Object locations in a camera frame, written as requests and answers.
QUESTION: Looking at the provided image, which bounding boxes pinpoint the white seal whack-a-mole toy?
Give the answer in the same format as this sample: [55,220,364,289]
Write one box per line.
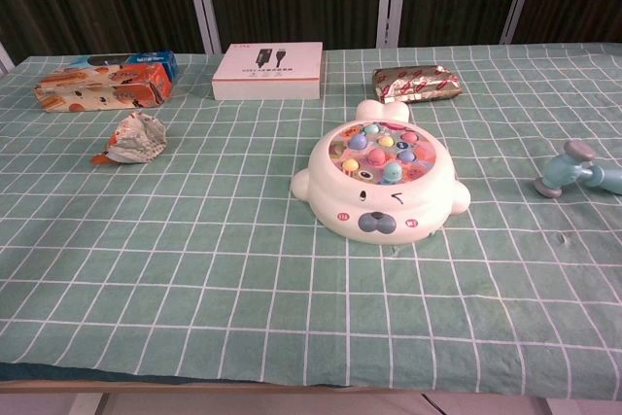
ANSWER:
[290,99,473,244]

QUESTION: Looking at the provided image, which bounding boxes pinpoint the crumpled snack wrapper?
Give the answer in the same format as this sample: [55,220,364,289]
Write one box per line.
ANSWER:
[90,111,168,166]

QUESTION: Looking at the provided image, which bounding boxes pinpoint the white cable product box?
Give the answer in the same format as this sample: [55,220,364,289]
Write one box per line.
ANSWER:
[211,41,325,101]

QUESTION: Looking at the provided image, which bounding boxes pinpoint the blue toy hammer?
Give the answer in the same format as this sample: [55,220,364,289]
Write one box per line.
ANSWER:
[533,139,622,199]

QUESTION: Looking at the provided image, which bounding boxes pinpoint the gold foil snack packet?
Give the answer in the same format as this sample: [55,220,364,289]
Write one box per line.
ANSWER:
[371,64,462,104]

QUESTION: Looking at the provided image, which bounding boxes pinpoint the blue biscuit box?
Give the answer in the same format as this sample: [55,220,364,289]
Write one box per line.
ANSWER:
[62,50,179,81]

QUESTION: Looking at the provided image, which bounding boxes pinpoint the orange biscuit box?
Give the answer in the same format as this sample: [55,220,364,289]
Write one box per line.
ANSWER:
[32,62,174,115]

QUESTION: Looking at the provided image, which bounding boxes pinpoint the green checked tablecloth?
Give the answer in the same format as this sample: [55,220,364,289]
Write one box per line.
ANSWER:
[0,43,622,399]

